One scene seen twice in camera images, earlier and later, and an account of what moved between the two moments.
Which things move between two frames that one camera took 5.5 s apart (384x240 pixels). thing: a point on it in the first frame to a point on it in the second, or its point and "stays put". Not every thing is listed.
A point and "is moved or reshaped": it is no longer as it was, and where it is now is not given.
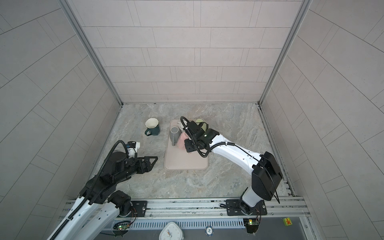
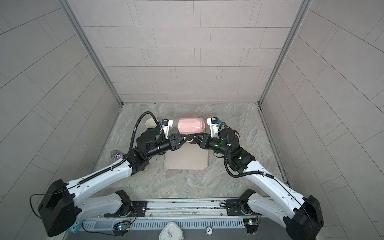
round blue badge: [209, 230] stays put
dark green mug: [152, 125] stays put
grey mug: [174, 134] stays put
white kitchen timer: [171, 231] stays put
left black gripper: [147, 168] to [171, 143]
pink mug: [180, 143] is moved or reshaped
